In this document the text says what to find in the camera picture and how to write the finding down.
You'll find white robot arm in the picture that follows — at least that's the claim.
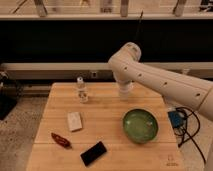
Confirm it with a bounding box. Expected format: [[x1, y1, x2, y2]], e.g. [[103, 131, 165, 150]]
[[108, 42, 213, 122]]

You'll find clear plastic bottle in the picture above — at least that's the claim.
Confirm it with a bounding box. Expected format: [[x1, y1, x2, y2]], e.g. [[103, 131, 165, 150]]
[[77, 77, 88, 103]]

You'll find white rectangular sponge block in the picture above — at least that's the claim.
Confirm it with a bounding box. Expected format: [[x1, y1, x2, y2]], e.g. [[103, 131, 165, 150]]
[[67, 112, 83, 132]]

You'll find green round bowl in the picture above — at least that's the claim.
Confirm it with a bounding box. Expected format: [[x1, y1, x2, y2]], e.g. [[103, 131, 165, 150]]
[[122, 109, 158, 144]]

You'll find red chili pepper toy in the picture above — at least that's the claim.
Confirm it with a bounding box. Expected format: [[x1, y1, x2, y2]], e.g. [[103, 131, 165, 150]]
[[51, 133, 71, 148]]

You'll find black smartphone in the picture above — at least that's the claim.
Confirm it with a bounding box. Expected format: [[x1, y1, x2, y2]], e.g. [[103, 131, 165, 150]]
[[80, 141, 107, 166]]

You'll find blue connector box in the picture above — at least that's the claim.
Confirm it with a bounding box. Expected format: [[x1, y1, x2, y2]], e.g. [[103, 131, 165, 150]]
[[168, 111, 183, 128]]

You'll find black equipment at left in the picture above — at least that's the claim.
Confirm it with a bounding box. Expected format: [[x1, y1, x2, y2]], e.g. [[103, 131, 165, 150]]
[[0, 71, 21, 120]]

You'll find white wall outlet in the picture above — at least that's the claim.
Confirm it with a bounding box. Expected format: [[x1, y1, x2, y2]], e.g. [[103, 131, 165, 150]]
[[91, 71, 98, 78]]

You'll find black hanging cable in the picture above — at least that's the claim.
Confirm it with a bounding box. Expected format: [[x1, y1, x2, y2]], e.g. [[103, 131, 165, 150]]
[[133, 9, 145, 44]]

